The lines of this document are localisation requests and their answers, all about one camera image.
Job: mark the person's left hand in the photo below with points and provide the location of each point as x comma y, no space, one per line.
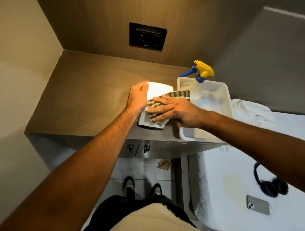
137,98

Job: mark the person's right hand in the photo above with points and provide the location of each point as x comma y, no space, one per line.
183,111

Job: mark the person's right little finger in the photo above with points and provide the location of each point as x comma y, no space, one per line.
170,97

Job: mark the person's right middle finger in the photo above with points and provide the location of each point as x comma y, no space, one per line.
159,109

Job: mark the person's left fingers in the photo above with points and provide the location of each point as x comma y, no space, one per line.
140,85

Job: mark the striped grey cleaning cloth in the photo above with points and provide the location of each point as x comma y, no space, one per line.
180,94

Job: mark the white lit table lamp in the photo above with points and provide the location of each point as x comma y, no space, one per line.
158,89

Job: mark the person's left forearm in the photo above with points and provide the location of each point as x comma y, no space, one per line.
78,166

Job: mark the person's right forearm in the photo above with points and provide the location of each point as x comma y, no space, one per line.
257,147

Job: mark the wooden bedside cabinet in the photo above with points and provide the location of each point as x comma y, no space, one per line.
162,148

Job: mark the white plastic tub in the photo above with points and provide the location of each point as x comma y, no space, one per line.
212,95

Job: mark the yellow blue spray bottle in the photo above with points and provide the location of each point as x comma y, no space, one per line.
205,69

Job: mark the crumpled brown paper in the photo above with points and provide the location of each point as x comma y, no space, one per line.
165,164

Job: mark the person's right black white shoe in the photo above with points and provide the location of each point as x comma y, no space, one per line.
156,190

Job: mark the person's black white shoe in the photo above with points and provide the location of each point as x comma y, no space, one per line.
128,186
156,190

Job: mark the white crumpled towel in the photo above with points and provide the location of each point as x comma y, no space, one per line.
252,109

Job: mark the person's left black white shoe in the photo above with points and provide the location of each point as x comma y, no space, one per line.
128,186

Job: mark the bed with white sheet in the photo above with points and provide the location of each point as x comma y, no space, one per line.
226,171

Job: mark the person's beige shirt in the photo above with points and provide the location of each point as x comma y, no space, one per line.
152,219

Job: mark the person's black trousers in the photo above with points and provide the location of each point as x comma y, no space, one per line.
112,209

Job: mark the dark blue headphones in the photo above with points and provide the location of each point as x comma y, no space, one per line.
269,188

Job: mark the grey smartphone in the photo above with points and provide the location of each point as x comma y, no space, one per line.
258,205

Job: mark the black wall socket panel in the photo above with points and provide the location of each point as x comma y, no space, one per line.
147,36

